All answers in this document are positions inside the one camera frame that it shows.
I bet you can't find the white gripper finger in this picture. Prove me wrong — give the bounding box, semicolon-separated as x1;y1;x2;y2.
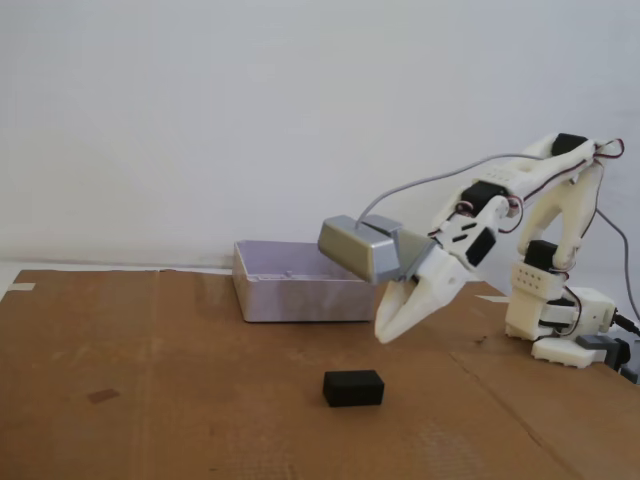
374;282;416;342
380;282;439;344

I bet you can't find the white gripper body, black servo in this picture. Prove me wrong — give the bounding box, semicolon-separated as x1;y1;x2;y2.
414;214;499;311

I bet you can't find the black rectangular block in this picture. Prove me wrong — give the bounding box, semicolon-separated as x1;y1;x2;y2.
322;369;386;410

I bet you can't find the pale lilac plastic box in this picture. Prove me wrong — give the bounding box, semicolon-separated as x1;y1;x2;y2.
232;240;379;325

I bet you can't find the silver webcam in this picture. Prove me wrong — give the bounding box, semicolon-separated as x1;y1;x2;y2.
317;214;401;286

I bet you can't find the grey table clamp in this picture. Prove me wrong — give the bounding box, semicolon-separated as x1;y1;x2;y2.
574;333;640;386

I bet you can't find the brown cardboard sheet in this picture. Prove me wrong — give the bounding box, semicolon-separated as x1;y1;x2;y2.
0;268;640;480

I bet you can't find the grey webcam mount bracket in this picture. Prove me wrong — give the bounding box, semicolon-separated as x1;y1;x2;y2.
394;228;436;284

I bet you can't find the black power cable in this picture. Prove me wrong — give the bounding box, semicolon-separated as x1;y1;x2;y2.
612;312;640;337

